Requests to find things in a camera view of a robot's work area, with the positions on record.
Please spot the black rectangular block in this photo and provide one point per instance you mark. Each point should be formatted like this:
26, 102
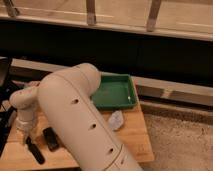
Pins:
50, 139

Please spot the green plastic tray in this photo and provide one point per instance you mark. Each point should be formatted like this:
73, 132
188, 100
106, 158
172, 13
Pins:
115, 92

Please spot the black equipment at left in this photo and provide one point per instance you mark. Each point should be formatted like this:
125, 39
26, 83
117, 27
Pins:
7, 87

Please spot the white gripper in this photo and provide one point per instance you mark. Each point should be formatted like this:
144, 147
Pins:
26, 127

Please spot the light blue crumpled cloth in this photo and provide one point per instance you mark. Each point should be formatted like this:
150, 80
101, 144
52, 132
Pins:
116, 120

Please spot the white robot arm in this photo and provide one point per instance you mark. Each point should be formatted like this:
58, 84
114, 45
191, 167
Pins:
64, 98

